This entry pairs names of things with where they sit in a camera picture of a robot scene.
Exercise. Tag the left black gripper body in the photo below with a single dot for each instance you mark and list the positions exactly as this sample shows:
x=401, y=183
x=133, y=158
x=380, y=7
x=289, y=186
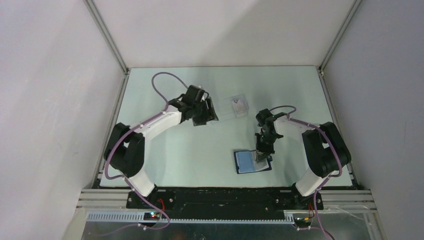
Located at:
x=202, y=105

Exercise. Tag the left controller board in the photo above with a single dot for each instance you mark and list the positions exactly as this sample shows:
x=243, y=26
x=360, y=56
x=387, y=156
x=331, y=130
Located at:
x=152, y=216

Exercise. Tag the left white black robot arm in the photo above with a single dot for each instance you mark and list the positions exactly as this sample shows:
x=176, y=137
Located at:
x=125, y=150

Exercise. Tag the right controller board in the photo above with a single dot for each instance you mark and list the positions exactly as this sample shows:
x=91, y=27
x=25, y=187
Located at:
x=303, y=223

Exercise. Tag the right aluminium frame post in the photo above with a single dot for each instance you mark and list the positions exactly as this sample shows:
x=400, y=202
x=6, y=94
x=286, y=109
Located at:
x=340, y=33

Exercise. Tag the credit card in box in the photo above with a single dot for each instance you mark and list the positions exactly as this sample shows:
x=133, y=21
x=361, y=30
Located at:
x=239, y=107

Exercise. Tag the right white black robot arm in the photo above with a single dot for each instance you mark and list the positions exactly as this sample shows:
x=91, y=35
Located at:
x=325, y=150

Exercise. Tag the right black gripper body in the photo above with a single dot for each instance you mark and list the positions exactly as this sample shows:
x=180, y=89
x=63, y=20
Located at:
x=265, y=142

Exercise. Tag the aluminium frame post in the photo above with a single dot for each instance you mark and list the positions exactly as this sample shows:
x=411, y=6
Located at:
x=106, y=34
x=340, y=33

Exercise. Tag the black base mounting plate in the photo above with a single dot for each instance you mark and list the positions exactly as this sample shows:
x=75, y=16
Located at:
x=229, y=203

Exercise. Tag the controller board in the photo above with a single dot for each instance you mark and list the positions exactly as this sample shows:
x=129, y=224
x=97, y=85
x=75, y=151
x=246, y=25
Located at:
x=152, y=216
x=303, y=223

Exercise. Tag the blue leather card holder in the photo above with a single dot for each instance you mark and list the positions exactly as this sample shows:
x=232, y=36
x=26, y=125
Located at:
x=245, y=162

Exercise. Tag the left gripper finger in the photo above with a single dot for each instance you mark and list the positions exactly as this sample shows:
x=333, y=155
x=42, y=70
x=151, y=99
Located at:
x=200, y=117
x=212, y=116

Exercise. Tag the left aluminium frame post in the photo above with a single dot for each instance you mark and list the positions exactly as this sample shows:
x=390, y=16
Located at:
x=106, y=34

